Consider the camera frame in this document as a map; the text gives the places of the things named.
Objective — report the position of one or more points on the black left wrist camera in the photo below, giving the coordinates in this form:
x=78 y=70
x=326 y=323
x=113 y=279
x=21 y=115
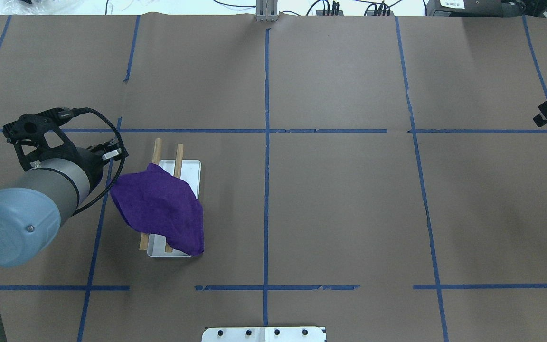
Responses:
x=27 y=135

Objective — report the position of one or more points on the far black connector block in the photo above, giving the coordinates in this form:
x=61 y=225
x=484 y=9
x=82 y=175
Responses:
x=330 y=8

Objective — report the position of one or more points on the purple towel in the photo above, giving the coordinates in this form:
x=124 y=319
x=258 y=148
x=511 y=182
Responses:
x=128 y=194

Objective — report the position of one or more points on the black computer box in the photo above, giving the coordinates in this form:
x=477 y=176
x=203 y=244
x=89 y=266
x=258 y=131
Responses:
x=486 y=8

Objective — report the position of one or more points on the near black connector block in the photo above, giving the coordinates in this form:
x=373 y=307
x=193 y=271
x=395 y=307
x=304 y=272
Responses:
x=378 y=9

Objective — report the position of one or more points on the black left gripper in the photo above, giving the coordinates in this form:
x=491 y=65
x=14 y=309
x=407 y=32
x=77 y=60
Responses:
x=94 y=164

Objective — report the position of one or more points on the black connector block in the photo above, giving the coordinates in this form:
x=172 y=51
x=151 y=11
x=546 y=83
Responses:
x=330 y=8
x=378 y=9

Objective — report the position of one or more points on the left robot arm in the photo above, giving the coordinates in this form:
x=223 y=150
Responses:
x=52 y=189

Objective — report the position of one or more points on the aluminium frame post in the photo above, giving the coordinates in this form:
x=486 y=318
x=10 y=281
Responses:
x=266 y=10

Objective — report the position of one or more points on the white wooden towel rack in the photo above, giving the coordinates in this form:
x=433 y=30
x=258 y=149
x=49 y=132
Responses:
x=173 y=214

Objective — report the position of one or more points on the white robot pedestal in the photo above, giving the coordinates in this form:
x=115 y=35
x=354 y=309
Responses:
x=265 y=334

